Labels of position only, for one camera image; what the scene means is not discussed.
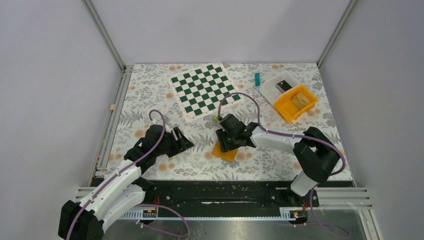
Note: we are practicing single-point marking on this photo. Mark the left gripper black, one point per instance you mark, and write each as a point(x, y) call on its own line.
point(180, 145)

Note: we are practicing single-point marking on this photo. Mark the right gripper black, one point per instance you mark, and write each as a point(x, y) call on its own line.
point(221, 134)

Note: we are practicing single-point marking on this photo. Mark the orange leather card holder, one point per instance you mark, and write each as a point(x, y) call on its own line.
point(228, 156)

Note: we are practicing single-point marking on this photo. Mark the gold cards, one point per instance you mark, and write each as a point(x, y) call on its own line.
point(300, 101)

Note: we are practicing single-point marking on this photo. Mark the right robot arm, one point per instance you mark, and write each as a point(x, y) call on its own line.
point(316, 155)

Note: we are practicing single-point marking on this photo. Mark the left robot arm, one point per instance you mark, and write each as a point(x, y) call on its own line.
point(91, 216)

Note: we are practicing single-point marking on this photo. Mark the black card in white bin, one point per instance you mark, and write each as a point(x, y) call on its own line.
point(283, 86)

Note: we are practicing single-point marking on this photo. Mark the green white chessboard mat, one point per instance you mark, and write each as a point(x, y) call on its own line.
point(200, 90)

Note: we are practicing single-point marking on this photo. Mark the floral tablecloth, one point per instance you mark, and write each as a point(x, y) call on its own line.
point(150, 95)

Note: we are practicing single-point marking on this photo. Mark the white plastic bin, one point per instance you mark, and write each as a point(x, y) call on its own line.
point(270, 92)

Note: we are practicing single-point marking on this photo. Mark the teal block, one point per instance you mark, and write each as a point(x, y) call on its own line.
point(257, 79)

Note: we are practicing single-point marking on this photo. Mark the orange plastic bin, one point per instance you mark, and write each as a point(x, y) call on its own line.
point(288, 110)

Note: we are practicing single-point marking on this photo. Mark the aluminium rail front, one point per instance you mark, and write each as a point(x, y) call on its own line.
point(335, 198)

